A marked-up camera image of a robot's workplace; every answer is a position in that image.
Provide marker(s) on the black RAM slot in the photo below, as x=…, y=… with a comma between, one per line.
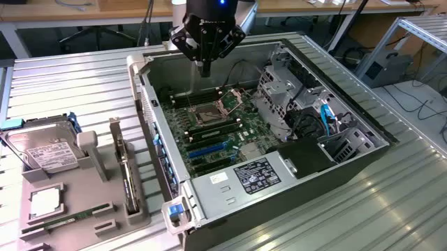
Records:
x=195, y=102
x=193, y=96

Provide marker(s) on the green RAM stick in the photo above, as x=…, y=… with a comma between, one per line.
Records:
x=80, y=215

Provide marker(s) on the grey power supply unit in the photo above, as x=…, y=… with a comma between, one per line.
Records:
x=216, y=198

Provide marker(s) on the blue plastic disk bracket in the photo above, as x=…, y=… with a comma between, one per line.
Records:
x=11, y=124

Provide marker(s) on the small metal disk bay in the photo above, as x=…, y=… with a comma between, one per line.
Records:
x=345, y=149

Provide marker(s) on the brown cardboard box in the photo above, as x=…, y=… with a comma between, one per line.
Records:
x=119, y=5

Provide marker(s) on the open grey PC case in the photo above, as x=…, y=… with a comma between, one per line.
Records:
x=167, y=78

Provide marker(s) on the metal socket cover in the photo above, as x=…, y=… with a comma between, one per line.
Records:
x=229, y=99

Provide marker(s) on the black power supply label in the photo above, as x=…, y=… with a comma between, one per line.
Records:
x=256, y=176

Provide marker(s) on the green motherboard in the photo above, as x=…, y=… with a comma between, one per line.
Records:
x=251, y=123

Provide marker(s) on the black slanted stand pole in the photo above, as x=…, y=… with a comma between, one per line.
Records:
x=348, y=24

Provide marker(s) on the CPU socket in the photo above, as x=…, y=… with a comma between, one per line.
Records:
x=207, y=115

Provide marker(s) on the wooden desk with white leg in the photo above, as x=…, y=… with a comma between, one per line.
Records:
x=296, y=8

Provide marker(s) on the grey equipment box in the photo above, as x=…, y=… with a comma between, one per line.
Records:
x=384, y=70

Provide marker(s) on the silver hard disk drive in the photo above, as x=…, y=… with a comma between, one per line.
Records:
x=45, y=141

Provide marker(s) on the grey parts rack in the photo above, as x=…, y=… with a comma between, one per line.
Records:
x=83, y=196

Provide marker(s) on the aluminium profile frame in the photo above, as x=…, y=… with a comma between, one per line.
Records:
x=419, y=28

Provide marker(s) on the black office chair base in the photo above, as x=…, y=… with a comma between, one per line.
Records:
x=97, y=31
x=289, y=19

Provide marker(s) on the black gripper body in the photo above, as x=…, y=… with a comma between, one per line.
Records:
x=209, y=13

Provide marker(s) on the black expansion slot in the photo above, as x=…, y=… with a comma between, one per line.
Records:
x=204, y=146

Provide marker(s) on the long wooden desk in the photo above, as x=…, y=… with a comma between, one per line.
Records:
x=35, y=13

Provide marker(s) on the thin locking lever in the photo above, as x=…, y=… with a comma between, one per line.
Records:
x=188, y=102

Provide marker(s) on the black graphics card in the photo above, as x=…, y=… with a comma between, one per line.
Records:
x=129, y=183

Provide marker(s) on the black plastic air shroud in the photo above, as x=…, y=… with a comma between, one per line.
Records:
x=303, y=157

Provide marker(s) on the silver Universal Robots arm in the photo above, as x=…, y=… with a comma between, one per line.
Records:
x=249, y=15

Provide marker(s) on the silver chipset heatsink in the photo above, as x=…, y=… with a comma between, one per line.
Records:
x=251, y=151

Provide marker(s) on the blue case latch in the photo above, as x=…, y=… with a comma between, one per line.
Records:
x=175, y=210

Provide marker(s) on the silver CPU chip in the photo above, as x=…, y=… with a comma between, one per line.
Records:
x=45, y=201

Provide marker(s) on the tall metal drive cage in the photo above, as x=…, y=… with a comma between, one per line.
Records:
x=275, y=86

